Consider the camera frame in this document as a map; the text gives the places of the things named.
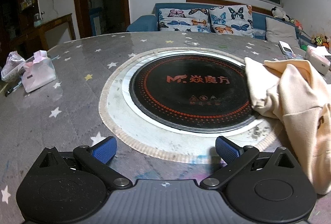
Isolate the cream sweatshirt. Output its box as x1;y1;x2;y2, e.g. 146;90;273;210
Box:
244;57;330;195

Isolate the black induction cooktop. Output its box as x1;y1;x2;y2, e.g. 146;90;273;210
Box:
128;53;258;133

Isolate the pink gift bag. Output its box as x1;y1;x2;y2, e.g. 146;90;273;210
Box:
22;50;57;93

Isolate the white crumpled plastic bag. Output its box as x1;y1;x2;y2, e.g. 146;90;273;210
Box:
1;51;26;82

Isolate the white tissue box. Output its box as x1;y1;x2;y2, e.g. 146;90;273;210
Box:
305;45;330;75

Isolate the grey cushion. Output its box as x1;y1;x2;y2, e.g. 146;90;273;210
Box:
265;17;299;47

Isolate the right butterfly pillow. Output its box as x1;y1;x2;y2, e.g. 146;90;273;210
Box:
209;5;254;38

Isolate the butterfly pillow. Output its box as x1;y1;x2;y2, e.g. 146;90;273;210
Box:
209;5;254;38
158;8;211;33

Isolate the wooden side table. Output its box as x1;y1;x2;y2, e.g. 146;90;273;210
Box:
7;13;76;50

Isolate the yellow orange toy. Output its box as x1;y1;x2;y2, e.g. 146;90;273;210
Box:
311;36;330;49

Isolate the black white plush toy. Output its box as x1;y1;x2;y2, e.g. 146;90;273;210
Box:
271;6;291;22

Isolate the left butterfly pillow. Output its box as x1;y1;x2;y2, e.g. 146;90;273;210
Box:
158;8;211;33

